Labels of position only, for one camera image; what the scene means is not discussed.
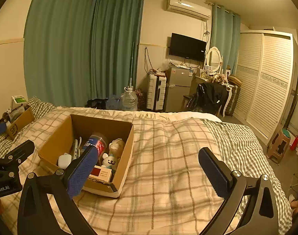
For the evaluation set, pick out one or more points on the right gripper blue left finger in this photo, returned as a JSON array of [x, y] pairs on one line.
[[35, 215]]

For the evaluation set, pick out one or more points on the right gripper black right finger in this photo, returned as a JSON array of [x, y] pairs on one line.
[[260, 214]]

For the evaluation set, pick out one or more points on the white plush bunny toy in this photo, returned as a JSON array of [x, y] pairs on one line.
[[110, 162]]

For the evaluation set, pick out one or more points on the clear plastic bottle blue label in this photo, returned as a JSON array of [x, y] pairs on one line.
[[99, 141]]

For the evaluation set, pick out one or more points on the small SF cardboard box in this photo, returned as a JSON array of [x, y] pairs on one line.
[[18, 119]]

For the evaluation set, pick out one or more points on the green white small box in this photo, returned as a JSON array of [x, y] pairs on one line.
[[17, 101]]

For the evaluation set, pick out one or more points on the red brown book box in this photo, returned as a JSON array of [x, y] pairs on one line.
[[101, 174]]

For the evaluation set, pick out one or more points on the grey checked bed sheet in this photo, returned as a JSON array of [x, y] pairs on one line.
[[240, 150]]

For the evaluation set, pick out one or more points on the grey checked pillow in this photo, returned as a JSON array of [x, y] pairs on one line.
[[40, 108]]

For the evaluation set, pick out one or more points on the large open cardboard box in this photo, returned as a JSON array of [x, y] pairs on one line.
[[60, 142]]

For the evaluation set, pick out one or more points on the brown plastic stool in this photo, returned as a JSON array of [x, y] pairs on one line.
[[278, 146]]

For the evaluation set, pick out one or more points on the plaid beige blanket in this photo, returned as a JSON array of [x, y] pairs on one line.
[[166, 191]]

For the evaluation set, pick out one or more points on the red fire extinguisher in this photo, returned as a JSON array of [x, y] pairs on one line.
[[294, 144]]

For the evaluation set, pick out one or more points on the black bag on floor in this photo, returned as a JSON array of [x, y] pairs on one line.
[[96, 104]]

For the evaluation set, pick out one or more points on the black jacket on chair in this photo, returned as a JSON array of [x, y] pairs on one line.
[[211, 97]]

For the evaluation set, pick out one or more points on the large clear water jug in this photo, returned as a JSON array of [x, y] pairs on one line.
[[129, 99]]

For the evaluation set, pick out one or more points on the silver mini fridge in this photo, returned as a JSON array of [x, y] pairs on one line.
[[178, 84]]

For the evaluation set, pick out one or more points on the large green curtain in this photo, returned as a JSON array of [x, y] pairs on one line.
[[80, 50]]

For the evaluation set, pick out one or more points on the white louvered wardrobe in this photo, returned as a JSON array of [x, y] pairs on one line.
[[265, 68]]

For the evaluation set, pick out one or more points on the white hard suitcase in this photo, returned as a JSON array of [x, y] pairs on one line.
[[156, 91]]

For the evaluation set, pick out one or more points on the oval white vanity mirror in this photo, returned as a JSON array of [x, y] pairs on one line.
[[214, 60]]

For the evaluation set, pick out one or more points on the green curtain by wardrobe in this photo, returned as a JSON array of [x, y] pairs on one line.
[[225, 35]]

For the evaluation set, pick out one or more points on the black wall television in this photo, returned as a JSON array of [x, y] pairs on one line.
[[187, 47]]

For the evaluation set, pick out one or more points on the white wall air conditioner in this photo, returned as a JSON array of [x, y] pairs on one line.
[[189, 9]]

